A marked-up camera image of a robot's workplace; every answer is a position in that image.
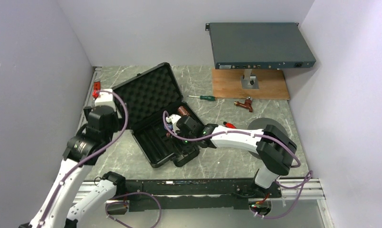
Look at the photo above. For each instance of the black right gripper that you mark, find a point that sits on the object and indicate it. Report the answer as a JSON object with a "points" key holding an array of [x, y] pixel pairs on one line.
{"points": [[180, 132]]}

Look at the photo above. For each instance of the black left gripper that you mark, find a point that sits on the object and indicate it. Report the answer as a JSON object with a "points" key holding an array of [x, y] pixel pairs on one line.
{"points": [[117, 121]]}

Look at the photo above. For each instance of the orange black poker chip stack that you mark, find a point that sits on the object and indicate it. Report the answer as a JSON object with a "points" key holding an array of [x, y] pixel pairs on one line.
{"points": [[182, 111]]}

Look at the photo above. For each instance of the black poker set case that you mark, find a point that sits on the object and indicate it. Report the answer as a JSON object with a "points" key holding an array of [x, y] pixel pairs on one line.
{"points": [[147, 96]]}

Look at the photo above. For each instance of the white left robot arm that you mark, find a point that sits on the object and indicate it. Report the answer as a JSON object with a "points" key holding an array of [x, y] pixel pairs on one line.
{"points": [[81, 154]]}

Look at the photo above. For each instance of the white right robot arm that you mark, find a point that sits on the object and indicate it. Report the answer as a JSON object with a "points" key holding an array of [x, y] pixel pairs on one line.
{"points": [[275, 164]]}

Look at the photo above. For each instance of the wooden board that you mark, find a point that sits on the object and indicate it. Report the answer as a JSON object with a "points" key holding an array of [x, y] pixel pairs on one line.
{"points": [[272, 85]]}

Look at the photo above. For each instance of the copper tap fitting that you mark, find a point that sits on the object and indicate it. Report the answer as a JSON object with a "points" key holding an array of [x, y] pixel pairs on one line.
{"points": [[247, 104]]}

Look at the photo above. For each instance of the grey metal stand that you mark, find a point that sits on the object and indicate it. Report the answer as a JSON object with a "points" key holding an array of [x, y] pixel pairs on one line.
{"points": [[249, 80]]}

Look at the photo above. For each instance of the green handled screwdriver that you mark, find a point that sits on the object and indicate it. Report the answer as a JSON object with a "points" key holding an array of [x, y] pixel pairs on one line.
{"points": [[204, 97]]}

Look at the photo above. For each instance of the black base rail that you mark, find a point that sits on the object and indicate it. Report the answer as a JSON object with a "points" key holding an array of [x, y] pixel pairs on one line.
{"points": [[236, 193]]}

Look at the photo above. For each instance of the grey rack mount unit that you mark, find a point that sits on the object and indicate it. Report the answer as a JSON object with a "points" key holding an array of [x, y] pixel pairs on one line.
{"points": [[259, 45]]}

